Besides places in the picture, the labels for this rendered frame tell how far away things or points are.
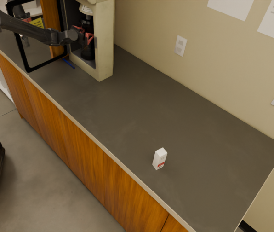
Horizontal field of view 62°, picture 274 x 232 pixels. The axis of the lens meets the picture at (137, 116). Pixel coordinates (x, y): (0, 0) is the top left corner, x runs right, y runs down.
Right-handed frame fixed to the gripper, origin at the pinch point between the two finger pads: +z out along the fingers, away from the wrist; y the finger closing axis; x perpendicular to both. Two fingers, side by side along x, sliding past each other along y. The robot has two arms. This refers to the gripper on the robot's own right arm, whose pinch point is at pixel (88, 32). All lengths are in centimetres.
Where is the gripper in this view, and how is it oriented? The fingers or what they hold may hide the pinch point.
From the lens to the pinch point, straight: 148.0
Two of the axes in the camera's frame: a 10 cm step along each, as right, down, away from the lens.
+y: -7.5, -5.2, 4.1
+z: 6.4, -4.4, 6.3
